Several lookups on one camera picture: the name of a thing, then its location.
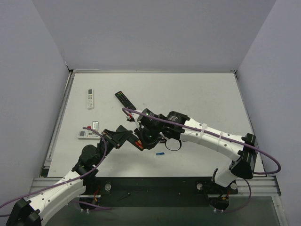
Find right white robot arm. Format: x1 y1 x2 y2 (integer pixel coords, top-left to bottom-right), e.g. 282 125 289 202
130 108 257 187

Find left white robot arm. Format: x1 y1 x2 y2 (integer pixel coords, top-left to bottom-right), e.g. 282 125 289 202
6 126 141 226

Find white remote lying sideways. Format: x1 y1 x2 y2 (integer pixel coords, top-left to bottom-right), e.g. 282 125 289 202
77 130 100 140

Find black TV remote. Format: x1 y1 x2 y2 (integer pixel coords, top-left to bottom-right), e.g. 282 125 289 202
115 91 136 110

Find white air conditioner remote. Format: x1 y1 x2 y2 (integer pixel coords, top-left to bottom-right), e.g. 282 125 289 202
87 89 94 110

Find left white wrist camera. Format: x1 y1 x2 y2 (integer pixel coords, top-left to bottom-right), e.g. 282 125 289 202
88 121 99 130

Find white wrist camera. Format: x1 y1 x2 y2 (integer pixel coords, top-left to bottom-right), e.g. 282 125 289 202
125 111 140 129
88 121 99 130

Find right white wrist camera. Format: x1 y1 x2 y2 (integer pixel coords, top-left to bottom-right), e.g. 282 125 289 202
125 111 140 129

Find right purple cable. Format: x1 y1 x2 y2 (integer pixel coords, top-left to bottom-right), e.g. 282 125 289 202
122 107 282 214

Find aluminium frame rail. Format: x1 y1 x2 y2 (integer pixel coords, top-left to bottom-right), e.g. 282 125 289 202
30 177 281 197

